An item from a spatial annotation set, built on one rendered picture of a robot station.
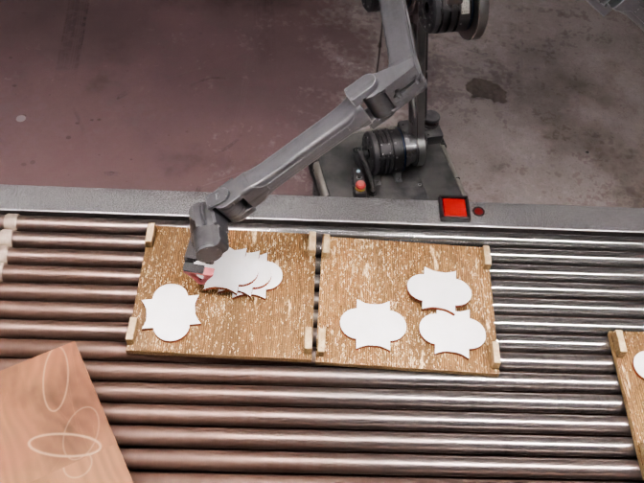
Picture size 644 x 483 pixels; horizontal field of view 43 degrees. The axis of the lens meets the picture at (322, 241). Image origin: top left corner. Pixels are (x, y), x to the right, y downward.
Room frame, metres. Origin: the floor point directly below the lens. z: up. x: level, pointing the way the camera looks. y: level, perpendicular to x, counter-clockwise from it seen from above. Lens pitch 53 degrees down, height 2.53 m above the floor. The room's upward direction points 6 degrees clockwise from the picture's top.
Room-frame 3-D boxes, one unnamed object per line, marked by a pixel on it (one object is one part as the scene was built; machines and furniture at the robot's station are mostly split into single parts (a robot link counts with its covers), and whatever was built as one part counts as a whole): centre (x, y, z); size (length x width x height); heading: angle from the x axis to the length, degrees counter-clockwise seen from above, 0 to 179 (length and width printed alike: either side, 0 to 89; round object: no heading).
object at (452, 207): (1.35, -0.33, 0.92); 0.06 x 0.06 x 0.01; 4
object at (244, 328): (1.03, 0.21, 0.93); 0.41 x 0.35 x 0.02; 93
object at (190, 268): (1.04, 0.27, 1.01); 0.07 x 0.07 x 0.09; 87
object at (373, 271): (1.05, -0.21, 0.93); 0.41 x 0.35 x 0.02; 92
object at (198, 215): (1.07, 0.26, 1.14); 0.07 x 0.06 x 0.07; 18
